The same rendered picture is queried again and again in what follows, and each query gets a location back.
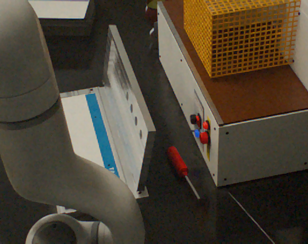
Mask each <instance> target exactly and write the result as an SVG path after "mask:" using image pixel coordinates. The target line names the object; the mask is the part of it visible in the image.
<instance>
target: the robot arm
mask: <svg viewBox="0 0 308 244"><path fill-rule="evenodd" d="M0 156H1V159H2V161H3V165H4V166H5V169H6V173H7V175H8V178H9V180H10V182H11V184H12V187H13V188H14V190H15V191H16V192H17V193H18V194H19V195H20V196H22V197H23V198H25V199H28V200H32V201H33V202H38V203H46V204H52V205H56V206H61V207H65V208H71V209H74V210H78V211H81V212H83V213H86V214H89V215H91V216H92V217H94V218H96V219H98V220H99V221H95V222H87V221H78V220H76V219H74V218H73V217H71V216H69V215H65V214H52V215H49V216H46V217H43V218H42V219H40V220H39V221H38V222H37V223H36V224H34V225H33V226H32V228H31V229H30V232H29V234H28V237H27V239H26V244H147V238H146V232H145V229H144V222H143V217H142V214H141V211H140V209H139V205H138V203H137V200H136V198H135V197H134V195H133V193H132V192H131V190H130V189H129V188H128V186H127V185H126V184H125V183H124V182H123V181H122V180H121V179H120V178H119V177H117V175H115V174H113V173H112V172H111V171H110V170H108V169H105V168H104V167H102V166H100V165H99V164H97V163H94V162H92V161H90V160H88V159H86V158H83V157H81V156H79V155H77V154H76V153H75V152H74V148H73V145H72V142H71V138H70V132H69V129H68V125H67V120H66V117H65V114H64V110H63V103H62V100H61V97H60V93H59V89H58V86H57V82H56V77H55V72H54V70H53V66H52V62H51V59H50V56H49V51H48V47H47V43H46V39H45V36H44V32H43V30H42V26H41V24H40V22H39V18H38V17H37V14H36V12H35V10H34V9H33V7H32V6H31V4H30V3H29V1H28V0H0Z"/></svg>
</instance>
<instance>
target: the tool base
mask: <svg viewBox="0 0 308 244"><path fill-rule="evenodd" d="M104 86H105V85H104ZM90 89H93V91H91V90H90ZM92 93H95V94H96V95H97V99H98V101H99V105H100V110H101V113H102V115H103V118H104V122H105V124H106V130H107V133H108V136H109V139H110V142H111V147H112V150H113V153H114V157H115V160H116V162H117V167H118V171H119V174H120V176H121V180H122V181H123V182H124V183H125V184H126V185H127V186H128V188H129V189H130V190H131V192H132V193H133V195H134V197H135V198H136V200H137V203H138V204H142V203H146V202H149V195H148V192H147V189H146V186H145V190H144V191H139V192H137V190H136V187H135V180H134V177H133V175H132V174H131V171H130V168H129V167H128V163H127V161H126V158H125V155H124V152H123V145H122V142H121V139H120V136H119V129H118V126H117V125H116V123H115V120H114V118H113V117H112V114H111V109H110V106H109V101H108V98H107V95H106V86H105V87H101V88H100V87H96V88H89V89H81V90H77V91H71V92H65V93H62V94H60V97H61V99H63V98H68V97H72V96H77V95H86V94H92ZM57 211H58V214H65V215H69V216H71V217H73V218H74V217H79V216H84V215H87V214H86V213H83V212H81V211H78V210H74V209H65V207H61V206H57Z"/></svg>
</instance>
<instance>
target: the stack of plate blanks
mask: <svg viewBox="0 0 308 244"><path fill-rule="evenodd" d="M94 2H95V0H89V5H88V8H87V10H86V13H85V16H84V19H43V18H39V22H40V24H41V26H42V30H43V32H44V35H90V34H91V29H92V26H93V22H94V20H95V16H96V9H95V3H94Z"/></svg>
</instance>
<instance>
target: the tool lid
mask: <svg viewBox="0 0 308 244"><path fill-rule="evenodd" d="M102 82H103V84H105V86H106V95H107V98H108V101H109V106H110V109H111V114H112V117H113V118H114V120H115V123H116V125H117V126H118V129H119V136H120V139H121V142H122V145H123V152H124V155H125V158H126V161H127V163H128V167H129V168H130V171H131V174H132V175H133V177H134V180H135V187H136V190H137V192H139V191H144V190H145V184H146V179H147V174H148V169H149V166H150V161H151V153H152V149H153V145H154V140H155V135H156V129H155V127H154V124H153V122H152V119H151V116H150V113H149V111H148V108H147V106H146V104H145V100H144V97H143V95H142V93H141V90H140V87H139V85H138V82H137V79H136V77H135V75H134V72H133V68H132V66H131V64H130V61H129V59H128V56H127V54H126V50H125V48H124V46H123V43H122V40H121V37H120V36H119V32H118V30H117V28H116V25H109V29H108V37H107V46H106V54H105V58H104V71H103V78H102Z"/></svg>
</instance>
